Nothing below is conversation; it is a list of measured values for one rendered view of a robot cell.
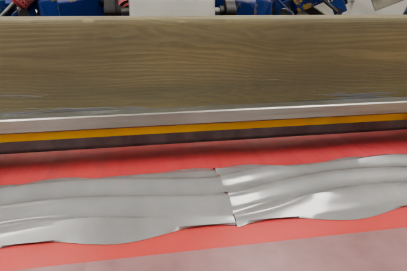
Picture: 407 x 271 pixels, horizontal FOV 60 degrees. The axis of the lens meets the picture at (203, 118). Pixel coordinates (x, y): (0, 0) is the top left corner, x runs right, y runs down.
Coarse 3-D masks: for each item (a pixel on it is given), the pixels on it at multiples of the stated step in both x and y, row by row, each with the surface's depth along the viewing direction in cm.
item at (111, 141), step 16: (256, 128) 29; (272, 128) 29; (288, 128) 30; (304, 128) 30; (320, 128) 30; (336, 128) 30; (352, 128) 31; (368, 128) 31; (384, 128) 31; (400, 128) 31; (0, 144) 26; (16, 144) 26; (32, 144) 26; (48, 144) 27; (64, 144) 27; (80, 144) 27; (96, 144) 27; (112, 144) 27; (128, 144) 28; (144, 144) 28; (160, 144) 28
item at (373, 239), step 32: (224, 160) 27; (256, 160) 27; (288, 160) 27; (320, 160) 27; (256, 224) 19; (288, 224) 19; (320, 224) 19; (352, 224) 19; (384, 224) 19; (256, 256) 16; (288, 256) 16; (320, 256) 16; (352, 256) 16; (384, 256) 16
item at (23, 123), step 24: (0, 120) 23; (24, 120) 24; (48, 120) 24; (72, 120) 24; (96, 120) 24; (120, 120) 25; (144, 120) 25; (168, 120) 25; (192, 120) 25; (216, 120) 26; (240, 120) 26
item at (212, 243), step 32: (0, 160) 27; (32, 160) 27; (64, 160) 27; (96, 160) 27; (128, 160) 27; (160, 160) 27; (192, 160) 27; (0, 256) 17; (32, 256) 17; (64, 256) 17; (96, 256) 17; (128, 256) 17; (160, 256) 16; (192, 256) 16; (224, 256) 16
